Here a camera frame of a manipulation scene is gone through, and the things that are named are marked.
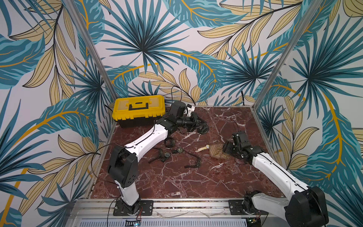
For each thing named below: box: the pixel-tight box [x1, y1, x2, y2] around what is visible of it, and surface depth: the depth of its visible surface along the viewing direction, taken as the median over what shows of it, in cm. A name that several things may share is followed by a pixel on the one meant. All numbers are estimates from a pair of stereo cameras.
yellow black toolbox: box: [112, 95, 166, 128], surface depth 97 cm
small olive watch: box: [172, 147, 185, 155], surface depth 95 cm
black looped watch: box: [197, 123, 209, 135], surface depth 76 cm
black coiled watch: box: [164, 137, 176, 149], surface depth 99 cm
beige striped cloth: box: [208, 143, 232, 160], surface depth 95 cm
